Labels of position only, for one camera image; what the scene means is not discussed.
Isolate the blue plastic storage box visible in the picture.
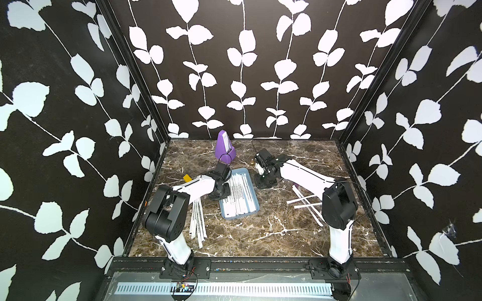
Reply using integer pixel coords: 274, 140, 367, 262
219, 168, 260, 220

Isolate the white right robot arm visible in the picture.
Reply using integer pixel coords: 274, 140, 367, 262
254, 149, 358, 267

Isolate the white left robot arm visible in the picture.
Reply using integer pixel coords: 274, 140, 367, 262
143, 161, 231, 271

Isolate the purple metronome-like object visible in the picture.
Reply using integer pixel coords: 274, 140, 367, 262
215, 130, 237, 164

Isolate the yellow block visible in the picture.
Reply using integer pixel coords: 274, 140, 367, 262
183, 174, 192, 183

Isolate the small green circuit board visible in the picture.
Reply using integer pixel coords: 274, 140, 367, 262
172, 282, 197, 295

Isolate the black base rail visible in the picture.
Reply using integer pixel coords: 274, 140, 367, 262
161, 256, 411, 281

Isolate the white slotted cable duct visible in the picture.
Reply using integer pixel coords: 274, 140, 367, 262
114, 282, 333, 298

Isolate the black left corner post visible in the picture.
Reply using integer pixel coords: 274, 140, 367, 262
93, 0, 170, 142

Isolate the black corner frame post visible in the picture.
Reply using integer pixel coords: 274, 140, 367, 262
338, 0, 431, 145

